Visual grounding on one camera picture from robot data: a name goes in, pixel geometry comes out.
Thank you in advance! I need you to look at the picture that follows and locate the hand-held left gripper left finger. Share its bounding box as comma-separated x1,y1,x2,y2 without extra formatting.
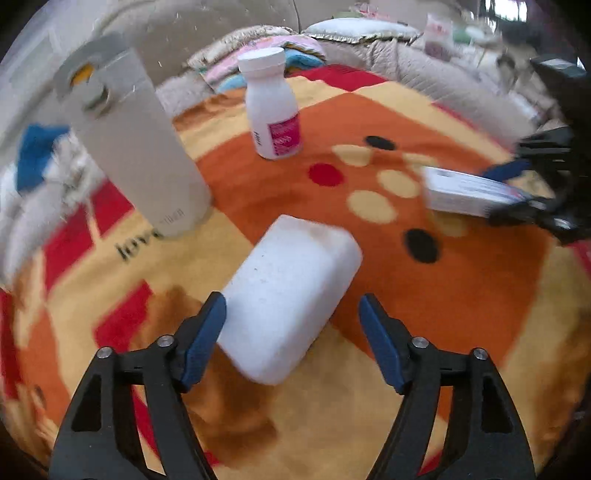
48,291,228,480

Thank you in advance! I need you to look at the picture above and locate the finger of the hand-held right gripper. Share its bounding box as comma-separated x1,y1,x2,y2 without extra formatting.
487,196,591,245
480,127,578,183

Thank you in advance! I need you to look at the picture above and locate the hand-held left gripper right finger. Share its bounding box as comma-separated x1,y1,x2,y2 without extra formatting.
359,293,536,480

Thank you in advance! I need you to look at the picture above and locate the small white medicine box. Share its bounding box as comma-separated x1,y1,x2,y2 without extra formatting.
422,166,536,217

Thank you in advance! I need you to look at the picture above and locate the white foam block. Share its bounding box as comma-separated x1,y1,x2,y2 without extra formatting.
216,215,363,386

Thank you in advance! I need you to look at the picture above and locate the orange red printed blanket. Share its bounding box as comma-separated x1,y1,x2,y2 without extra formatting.
0,65,591,480

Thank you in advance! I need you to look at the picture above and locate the white ruffled pillow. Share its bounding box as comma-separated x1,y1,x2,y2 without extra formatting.
302,18,421,44

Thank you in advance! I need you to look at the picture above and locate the white thermos bottle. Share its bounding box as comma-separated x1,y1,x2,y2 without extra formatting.
53,33,213,240

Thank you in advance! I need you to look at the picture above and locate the folded pink blue quilt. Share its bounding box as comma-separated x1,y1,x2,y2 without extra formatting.
187,27,328,95

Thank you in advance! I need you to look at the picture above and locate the white pill bottle pink label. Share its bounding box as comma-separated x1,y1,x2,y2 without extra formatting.
238,47,304,161

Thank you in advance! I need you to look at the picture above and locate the blue cloth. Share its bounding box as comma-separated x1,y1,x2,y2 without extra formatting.
16,124,70,192

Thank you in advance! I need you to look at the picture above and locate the grey tufted headboard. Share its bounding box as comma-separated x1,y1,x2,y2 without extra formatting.
0,0,352,153

